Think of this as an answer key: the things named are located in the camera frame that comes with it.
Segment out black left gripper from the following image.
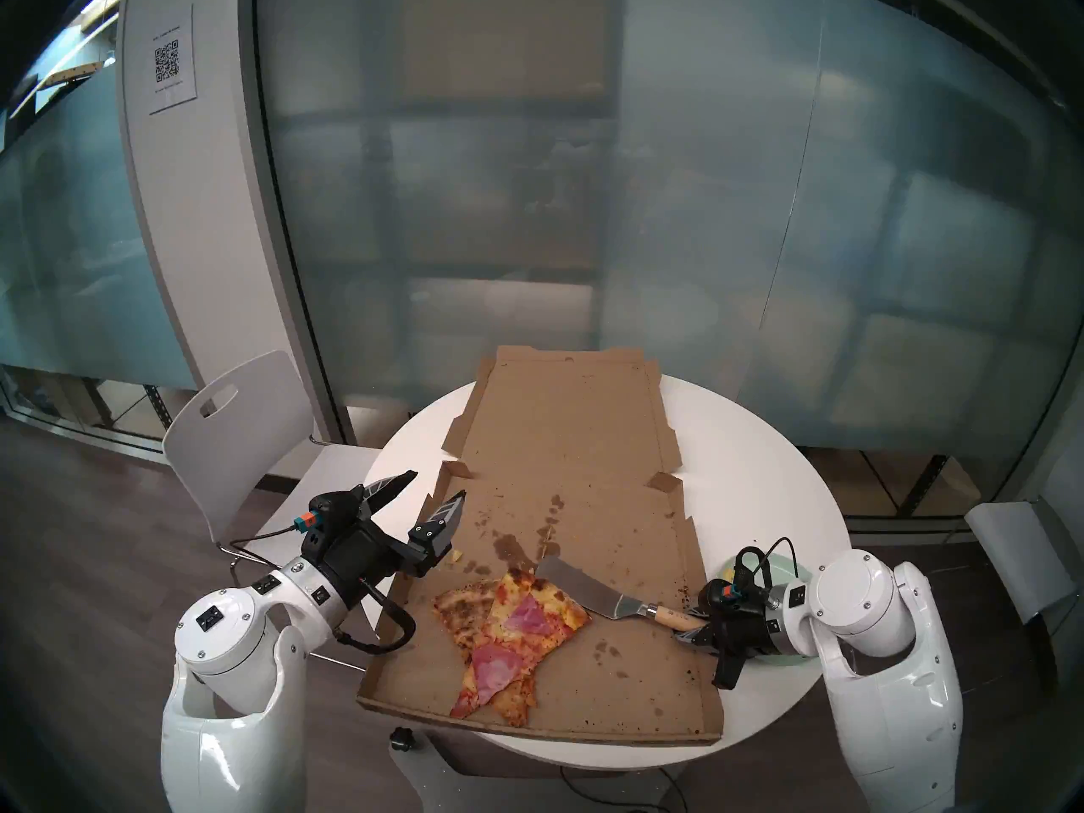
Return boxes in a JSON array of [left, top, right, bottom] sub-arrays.
[[324, 469, 467, 609]]

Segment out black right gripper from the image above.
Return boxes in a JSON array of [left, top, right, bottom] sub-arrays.
[[673, 584, 784, 691]]

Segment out wooden handled metal spatula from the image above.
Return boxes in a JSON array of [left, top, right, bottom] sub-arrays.
[[535, 556, 711, 633]]

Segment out ham pizza slice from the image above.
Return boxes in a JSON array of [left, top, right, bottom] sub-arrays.
[[449, 568, 592, 721]]

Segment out cardboard pizza box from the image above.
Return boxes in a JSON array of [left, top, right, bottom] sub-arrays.
[[356, 346, 725, 747]]

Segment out pale green plate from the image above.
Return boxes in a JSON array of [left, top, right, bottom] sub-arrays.
[[716, 556, 818, 666]]

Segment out plain cheese pizza slice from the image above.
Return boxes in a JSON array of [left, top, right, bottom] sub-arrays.
[[433, 579, 539, 728]]

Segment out black metal shelf upright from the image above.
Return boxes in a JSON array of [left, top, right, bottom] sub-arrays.
[[896, 454, 949, 517]]

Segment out white chair with plain back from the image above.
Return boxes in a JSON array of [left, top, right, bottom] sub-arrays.
[[964, 496, 1078, 626]]

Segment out QR code paper sign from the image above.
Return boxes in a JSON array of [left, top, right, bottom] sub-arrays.
[[146, 5, 198, 115]]

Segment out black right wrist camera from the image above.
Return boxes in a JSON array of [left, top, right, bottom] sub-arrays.
[[722, 578, 767, 619]]

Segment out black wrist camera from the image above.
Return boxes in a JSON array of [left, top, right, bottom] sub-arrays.
[[303, 489, 367, 558], [722, 578, 767, 619]]

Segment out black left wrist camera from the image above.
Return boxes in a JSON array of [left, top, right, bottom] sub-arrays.
[[303, 489, 367, 558]]

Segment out right camera cable orange plug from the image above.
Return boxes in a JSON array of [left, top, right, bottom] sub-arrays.
[[730, 536, 802, 599]]

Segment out camera cable orange plug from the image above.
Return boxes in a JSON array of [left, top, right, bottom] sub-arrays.
[[730, 536, 802, 599], [229, 512, 321, 567]]

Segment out left camera cable orange plug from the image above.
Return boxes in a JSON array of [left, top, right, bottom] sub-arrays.
[[229, 512, 321, 567]]

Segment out black left gripper loop cable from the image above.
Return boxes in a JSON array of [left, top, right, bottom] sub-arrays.
[[333, 576, 418, 655]]

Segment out white chair with handle hole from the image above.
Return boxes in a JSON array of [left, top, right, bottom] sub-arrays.
[[163, 350, 384, 673]]

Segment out thin black floor cable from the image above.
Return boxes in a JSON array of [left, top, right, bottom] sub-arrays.
[[557, 765, 689, 813]]

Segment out grey base plate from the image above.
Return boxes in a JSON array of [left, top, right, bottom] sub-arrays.
[[390, 731, 678, 813]]

